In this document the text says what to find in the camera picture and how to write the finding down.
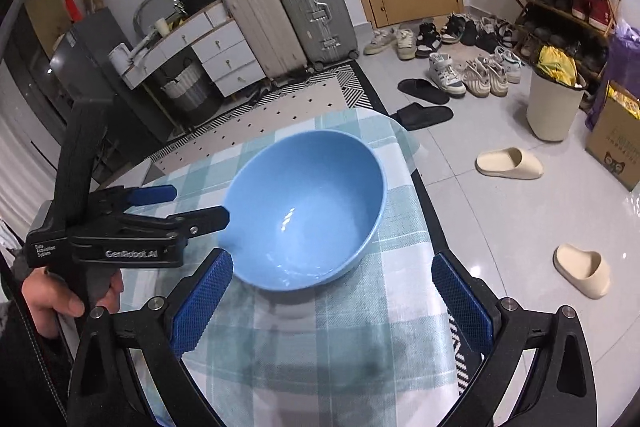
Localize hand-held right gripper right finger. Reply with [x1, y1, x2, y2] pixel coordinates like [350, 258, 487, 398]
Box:
[431, 249, 598, 427]

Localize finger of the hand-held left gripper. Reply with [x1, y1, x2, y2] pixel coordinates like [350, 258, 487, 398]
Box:
[120, 205, 231, 239]
[89, 185, 178, 210]

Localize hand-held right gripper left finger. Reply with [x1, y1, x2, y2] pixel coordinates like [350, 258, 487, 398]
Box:
[66, 249, 235, 427]

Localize light blue bowl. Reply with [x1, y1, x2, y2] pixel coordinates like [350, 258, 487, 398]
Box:
[221, 130, 388, 292]

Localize person's left forearm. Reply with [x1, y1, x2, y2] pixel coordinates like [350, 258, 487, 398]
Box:
[0, 302, 73, 427]

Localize person's left hand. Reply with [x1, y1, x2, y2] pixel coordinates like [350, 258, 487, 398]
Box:
[21, 266, 125, 339]

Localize woven laundry basket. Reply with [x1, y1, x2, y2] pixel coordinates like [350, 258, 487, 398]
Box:
[160, 66, 211, 112]

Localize teal checked tablecloth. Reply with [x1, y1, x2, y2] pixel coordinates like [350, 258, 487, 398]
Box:
[107, 107, 466, 427]

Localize beige slipper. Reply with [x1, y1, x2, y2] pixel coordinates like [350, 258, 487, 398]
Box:
[475, 147, 544, 180]
[552, 243, 612, 300]

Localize white kettle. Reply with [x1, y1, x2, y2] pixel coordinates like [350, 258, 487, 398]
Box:
[109, 42, 132, 75]

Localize white crumpled cloth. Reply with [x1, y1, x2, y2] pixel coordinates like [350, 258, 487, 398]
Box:
[127, 34, 158, 62]

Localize grey refrigerator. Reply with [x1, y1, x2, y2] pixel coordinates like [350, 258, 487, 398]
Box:
[49, 6, 171, 145]

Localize black and white rug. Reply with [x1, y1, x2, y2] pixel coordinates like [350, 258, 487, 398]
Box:
[147, 59, 483, 400]

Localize white dressing table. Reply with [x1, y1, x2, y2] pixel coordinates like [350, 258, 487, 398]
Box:
[122, 2, 266, 100]

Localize dark wardrobe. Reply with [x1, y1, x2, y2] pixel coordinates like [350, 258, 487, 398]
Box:
[0, 7, 76, 118]

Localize oval mirror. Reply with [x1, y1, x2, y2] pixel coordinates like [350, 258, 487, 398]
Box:
[132, 0, 201, 35]

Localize black slipper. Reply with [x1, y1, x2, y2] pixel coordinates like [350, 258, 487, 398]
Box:
[389, 104, 455, 132]
[397, 78, 452, 105]

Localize beige suitcase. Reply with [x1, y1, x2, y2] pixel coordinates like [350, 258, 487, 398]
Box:
[220, 0, 308, 82]

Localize cream trash bin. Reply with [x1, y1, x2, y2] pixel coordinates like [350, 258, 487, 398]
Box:
[526, 69, 587, 142]

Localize flat cardboard sheet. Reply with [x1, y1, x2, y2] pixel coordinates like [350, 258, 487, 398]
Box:
[24, 0, 71, 42]

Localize group of assorted shoes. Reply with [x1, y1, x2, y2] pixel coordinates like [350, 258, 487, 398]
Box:
[362, 12, 526, 100]

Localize silver suitcase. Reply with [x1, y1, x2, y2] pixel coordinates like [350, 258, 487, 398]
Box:
[273, 0, 361, 68]

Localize yellow plastic bag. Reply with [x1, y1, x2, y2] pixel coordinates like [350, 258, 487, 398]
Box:
[536, 46, 581, 88]

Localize yellow packets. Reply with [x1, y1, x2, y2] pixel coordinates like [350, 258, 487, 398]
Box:
[606, 84, 640, 120]

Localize purple bag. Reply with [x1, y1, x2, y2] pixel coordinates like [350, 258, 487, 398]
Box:
[585, 22, 640, 132]

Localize wooden shoe rack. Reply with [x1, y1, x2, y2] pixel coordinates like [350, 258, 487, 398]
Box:
[502, 0, 621, 78]

